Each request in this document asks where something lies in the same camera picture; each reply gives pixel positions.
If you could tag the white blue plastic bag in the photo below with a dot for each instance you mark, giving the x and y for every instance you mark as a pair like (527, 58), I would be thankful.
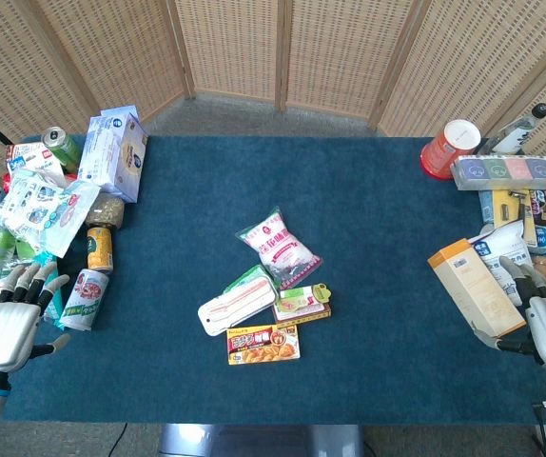
(42, 207)

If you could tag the orange paper cup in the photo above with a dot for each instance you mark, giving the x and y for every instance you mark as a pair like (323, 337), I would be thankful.
(449, 150)

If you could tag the white green flat packet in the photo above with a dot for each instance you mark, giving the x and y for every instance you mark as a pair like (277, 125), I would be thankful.
(237, 307)

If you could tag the yellow curry box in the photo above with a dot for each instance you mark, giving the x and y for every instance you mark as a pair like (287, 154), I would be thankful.
(263, 343)

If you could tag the green drink can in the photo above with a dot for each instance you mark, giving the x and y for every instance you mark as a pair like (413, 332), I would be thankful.
(62, 148)

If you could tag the razor blister pack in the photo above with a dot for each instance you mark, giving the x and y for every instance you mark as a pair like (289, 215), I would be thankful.
(515, 209)

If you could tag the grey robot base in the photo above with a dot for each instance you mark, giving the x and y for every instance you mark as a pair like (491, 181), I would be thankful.
(261, 440)

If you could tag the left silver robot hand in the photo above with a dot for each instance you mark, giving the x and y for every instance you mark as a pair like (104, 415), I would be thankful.
(5, 328)

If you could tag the multicolour box pack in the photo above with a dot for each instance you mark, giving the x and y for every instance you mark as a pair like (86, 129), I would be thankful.
(513, 172)

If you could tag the teal plastic packet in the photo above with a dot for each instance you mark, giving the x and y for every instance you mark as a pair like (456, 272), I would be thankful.
(54, 304)

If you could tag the beige orange tall box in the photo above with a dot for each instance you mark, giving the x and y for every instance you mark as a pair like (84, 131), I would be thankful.
(475, 290)

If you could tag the white red green can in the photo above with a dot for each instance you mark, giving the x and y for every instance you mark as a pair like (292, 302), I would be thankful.
(85, 300)

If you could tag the pink white snack bag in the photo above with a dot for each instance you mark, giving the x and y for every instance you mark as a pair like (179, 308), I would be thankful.
(282, 250)

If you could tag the white blue pouch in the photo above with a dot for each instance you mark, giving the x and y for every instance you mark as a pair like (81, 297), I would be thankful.
(506, 257)

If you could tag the green white wrapped packet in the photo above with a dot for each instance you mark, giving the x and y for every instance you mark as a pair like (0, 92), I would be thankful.
(247, 278)

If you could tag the clear bottle black cap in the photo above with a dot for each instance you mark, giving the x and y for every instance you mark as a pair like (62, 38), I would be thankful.
(520, 129)

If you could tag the small green pink box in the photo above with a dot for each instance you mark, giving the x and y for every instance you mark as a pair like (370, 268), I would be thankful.
(301, 304)

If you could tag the yellow drink can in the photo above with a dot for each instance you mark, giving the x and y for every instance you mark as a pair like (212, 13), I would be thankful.
(99, 248)

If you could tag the blue table mat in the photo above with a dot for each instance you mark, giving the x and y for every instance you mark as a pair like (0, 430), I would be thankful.
(273, 295)

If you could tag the woven bamboo folding screen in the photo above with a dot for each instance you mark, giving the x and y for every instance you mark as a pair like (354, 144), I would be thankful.
(273, 57)

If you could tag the dark purple packet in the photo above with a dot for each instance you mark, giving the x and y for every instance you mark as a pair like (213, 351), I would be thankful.
(540, 204)

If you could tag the red white snack pack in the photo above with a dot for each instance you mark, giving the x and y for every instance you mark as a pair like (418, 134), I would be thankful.
(28, 154)

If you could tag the brown grain jar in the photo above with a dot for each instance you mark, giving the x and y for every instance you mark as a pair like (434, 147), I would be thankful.
(105, 212)

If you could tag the white blue carton box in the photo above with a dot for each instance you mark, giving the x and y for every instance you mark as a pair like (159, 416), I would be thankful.
(113, 154)

